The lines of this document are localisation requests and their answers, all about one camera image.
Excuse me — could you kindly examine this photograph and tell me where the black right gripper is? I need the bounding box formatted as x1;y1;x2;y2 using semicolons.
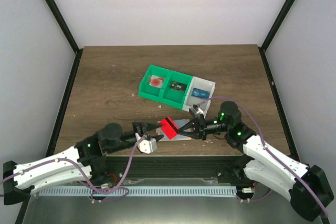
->
178;114;230;142

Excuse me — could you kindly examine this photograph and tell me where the beige leather card holder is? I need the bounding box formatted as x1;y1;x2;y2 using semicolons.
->
156;119;200;142

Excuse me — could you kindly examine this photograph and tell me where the white red card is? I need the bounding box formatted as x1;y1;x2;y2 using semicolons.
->
159;116;179;141
149;76;165;89

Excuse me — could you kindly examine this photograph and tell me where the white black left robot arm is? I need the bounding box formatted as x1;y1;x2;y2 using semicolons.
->
1;122;163;206

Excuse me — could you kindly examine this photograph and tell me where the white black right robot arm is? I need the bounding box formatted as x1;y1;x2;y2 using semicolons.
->
177;101;334;222

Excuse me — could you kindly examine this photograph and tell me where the blue VIP credit card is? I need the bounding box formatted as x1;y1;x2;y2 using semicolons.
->
191;88;210;99

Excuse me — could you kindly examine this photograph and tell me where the black VIP credit card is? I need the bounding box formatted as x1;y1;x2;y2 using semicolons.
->
170;81;187;92

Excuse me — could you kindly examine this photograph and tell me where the white plastic bin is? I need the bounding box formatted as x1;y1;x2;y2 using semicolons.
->
182;77;216;115

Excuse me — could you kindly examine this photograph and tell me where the left green plastic bin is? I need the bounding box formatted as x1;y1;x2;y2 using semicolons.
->
138;65;171;103

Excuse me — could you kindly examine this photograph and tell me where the green plastic bin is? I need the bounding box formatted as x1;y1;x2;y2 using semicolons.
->
160;70;192;109
138;65;171;103

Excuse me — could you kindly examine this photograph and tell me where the middle green plastic bin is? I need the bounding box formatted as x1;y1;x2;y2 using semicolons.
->
160;70;192;109

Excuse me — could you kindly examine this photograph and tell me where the metal sheet front plate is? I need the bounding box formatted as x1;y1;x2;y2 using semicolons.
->
23;179;303;223

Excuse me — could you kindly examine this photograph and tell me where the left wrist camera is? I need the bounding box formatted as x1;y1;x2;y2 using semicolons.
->
135;133;157;154

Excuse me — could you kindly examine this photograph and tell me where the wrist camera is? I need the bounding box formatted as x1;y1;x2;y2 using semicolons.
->
189;104;204;118
135;133;157;154

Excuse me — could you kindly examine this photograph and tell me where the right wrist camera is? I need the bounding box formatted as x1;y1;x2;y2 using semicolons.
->
189;104;204;118

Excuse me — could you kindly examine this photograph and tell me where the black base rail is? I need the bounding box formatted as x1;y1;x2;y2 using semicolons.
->
91;155;252;184

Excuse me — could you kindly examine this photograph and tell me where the light blue slotted cable duct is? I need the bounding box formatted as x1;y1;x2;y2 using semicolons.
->
39;186;237;198

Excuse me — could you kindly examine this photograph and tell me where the black left frame post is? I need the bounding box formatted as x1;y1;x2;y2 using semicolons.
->
28;0;81;54

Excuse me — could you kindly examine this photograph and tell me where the black frame post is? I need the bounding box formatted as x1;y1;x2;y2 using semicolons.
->
258;0;312;51
28;0;81;54

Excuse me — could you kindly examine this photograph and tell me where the black right frame post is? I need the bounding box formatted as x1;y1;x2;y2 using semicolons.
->
258;0;312;51

